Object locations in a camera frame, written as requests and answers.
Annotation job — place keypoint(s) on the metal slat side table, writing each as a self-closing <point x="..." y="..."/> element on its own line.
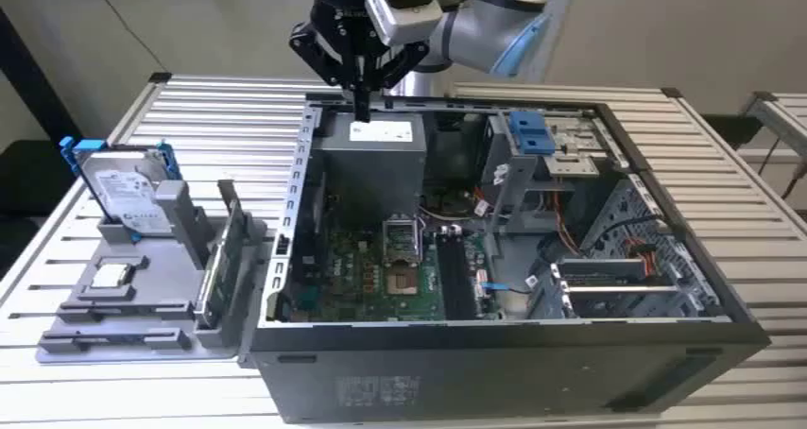
<point x="782" y="117"/>

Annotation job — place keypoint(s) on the grey power supply unit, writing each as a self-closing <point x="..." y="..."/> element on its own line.
<point x="372" y="174"/>

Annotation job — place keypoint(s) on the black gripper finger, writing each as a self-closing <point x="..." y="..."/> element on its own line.
<point x="315" y="46"/>
<point x="403" y="65"/>

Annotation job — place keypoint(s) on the hard disk in blue carrier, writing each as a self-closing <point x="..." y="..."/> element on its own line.
<point x="120" y="188"/>

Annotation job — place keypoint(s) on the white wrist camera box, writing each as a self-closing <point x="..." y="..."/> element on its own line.
<point x="410" y="20"/>

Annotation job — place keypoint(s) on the silver CPU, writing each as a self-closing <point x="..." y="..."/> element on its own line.
<point x="109" y="276"/>

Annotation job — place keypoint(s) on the black slanted pole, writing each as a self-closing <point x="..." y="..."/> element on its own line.
<point x="31" y="74"/>

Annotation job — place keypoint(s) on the green graphics card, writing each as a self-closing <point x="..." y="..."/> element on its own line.
<point x="223" y="268"/>

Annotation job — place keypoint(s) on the round black fan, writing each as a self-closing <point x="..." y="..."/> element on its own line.
<point x="447" y="202"/>

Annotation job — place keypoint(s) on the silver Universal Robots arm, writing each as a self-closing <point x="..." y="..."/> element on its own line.
<point x="479" y="27"/>

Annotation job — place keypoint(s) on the black open PC case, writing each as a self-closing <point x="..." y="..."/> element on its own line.
<point x="442" y="367"/>

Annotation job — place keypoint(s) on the green motherboard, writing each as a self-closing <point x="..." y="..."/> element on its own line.
<point x="352" y="259"/>

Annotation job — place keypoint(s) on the black RAM slot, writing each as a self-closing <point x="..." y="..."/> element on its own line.
<point x="464" y="278"/>
<point x="446" y="278"/>

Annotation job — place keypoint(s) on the CPU socket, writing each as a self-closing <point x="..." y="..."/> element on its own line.
<point x="403" y="282"/>

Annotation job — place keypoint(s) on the blue drive latch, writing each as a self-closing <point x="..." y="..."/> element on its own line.
<point x="526" y="131"/>

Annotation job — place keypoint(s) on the grey parts rack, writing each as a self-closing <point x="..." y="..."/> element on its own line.
<point x="157" y="278"/>

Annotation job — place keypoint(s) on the grey metal disk bay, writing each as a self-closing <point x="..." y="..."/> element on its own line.
<point x="624" y="289"/>

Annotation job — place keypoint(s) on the dark bulky object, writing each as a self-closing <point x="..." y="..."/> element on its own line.
<point x="31" y="178"/>

